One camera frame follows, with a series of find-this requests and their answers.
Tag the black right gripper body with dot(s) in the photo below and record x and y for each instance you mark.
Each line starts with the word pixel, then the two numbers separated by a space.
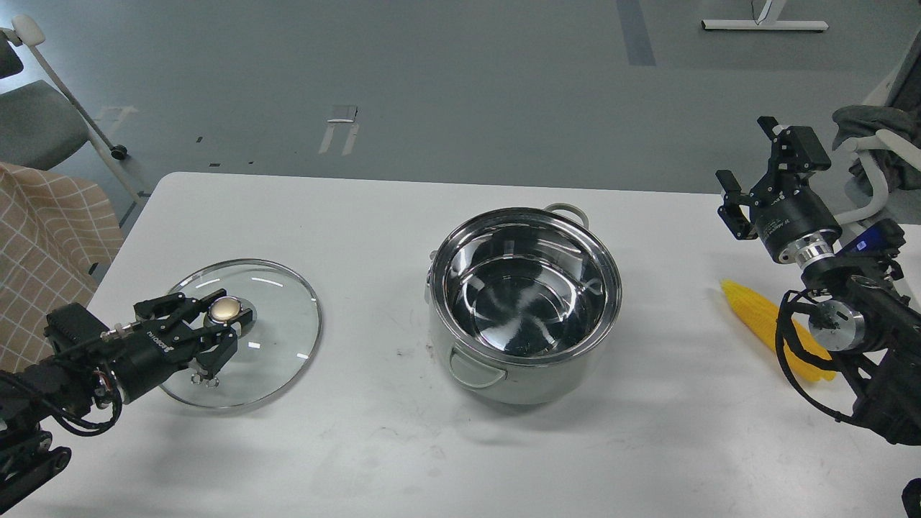
pixel 785 210

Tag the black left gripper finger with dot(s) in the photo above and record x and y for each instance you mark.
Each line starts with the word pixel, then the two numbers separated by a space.
pixel 216 309
pixel 214 346

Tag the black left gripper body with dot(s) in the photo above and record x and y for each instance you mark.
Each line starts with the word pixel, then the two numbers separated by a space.
pixel 142 356

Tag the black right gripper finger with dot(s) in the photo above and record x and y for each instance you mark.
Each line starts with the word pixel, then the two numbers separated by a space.
pixel 730 211
pixel 796 154

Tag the glass pot lid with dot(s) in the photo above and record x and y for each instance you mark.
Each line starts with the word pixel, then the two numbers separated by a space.
pixel 275 349

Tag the yellow corn cob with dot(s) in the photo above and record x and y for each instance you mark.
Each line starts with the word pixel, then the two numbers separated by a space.
pixel 760 315

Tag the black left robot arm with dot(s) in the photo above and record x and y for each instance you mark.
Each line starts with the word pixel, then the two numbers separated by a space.
pixel 95 370

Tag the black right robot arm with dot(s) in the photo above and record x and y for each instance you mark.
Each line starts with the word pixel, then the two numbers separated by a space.
pixel 849 316

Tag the stainless steel pot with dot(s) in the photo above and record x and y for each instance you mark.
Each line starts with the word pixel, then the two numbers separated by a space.
pixel 521 303

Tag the white desk leg base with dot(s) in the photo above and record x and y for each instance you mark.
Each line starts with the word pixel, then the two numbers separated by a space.
pixel 768 19

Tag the beige checkered cloth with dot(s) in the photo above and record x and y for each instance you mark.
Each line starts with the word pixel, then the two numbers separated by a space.
pixel 54 228

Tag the grey office chair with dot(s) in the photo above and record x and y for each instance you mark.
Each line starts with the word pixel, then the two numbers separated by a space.
pixel 42 123

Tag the silver floor socket plate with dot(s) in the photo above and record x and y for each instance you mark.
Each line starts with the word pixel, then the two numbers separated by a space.
pixel 343 114

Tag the white chair frame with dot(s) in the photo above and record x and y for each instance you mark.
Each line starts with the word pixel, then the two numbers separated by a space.
pixel 884 185

